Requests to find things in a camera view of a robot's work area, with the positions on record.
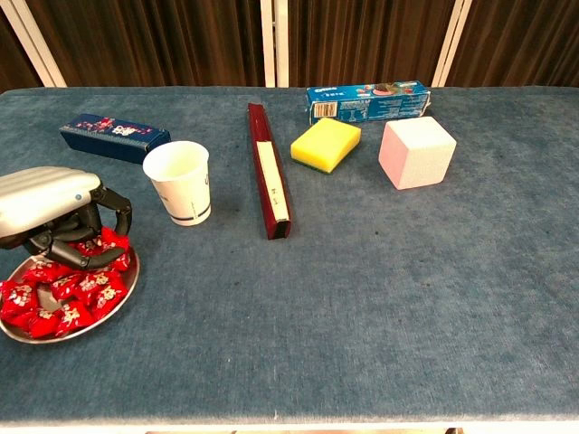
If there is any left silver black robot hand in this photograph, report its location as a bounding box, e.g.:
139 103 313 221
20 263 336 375
0 165 134 271

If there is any round silver metal plate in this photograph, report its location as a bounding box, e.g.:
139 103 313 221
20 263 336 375
0 248 140 345

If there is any white paper cup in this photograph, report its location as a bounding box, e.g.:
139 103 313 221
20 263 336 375
142 140 213 227

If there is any navy floral print box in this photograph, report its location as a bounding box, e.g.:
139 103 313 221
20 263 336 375
58 112 172 165

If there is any dark brown pleated curtain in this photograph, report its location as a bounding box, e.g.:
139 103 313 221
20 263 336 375
0 8 44 94
24 0 266 88
288 0 456 88
445 0 579 88

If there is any long dark red box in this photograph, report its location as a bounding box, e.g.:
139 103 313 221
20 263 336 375
246 102 294 241

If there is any yellow sponge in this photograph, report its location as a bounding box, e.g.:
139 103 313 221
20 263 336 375
289 117 363 175

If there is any blue felt table cloth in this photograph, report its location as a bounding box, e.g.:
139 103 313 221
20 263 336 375
0 85 579 426

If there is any blue Oreo cookie box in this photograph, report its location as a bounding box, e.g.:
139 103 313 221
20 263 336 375
306 80 432 126

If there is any pink foam cube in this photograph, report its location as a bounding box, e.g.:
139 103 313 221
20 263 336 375
377 115 458 191

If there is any white metal frame post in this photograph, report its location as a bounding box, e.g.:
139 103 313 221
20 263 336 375
432 0 474 88
260 0 277 88
0 0 68 88
274 0 290 88

